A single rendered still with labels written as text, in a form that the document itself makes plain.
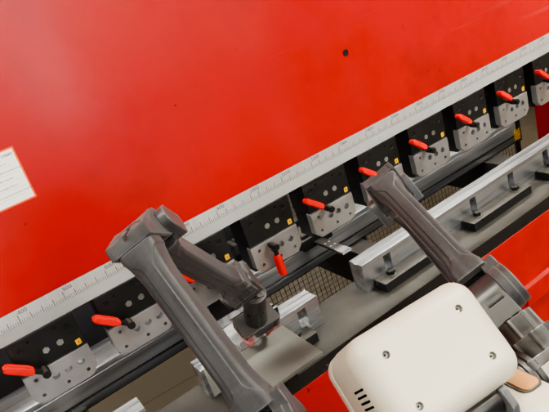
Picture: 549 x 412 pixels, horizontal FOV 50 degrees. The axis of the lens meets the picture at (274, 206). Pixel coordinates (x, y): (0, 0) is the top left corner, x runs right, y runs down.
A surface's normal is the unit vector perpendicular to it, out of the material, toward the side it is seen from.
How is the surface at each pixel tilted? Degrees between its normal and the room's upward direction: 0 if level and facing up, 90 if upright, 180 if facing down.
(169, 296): 61
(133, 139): 90
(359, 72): 90
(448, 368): 48
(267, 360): 0
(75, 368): 90
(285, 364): 0
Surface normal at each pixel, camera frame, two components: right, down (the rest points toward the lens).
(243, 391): -0.15, -0.07
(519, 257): 0.53, 0.18
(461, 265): -0.52, -0.51
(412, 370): 0.14, -0.43
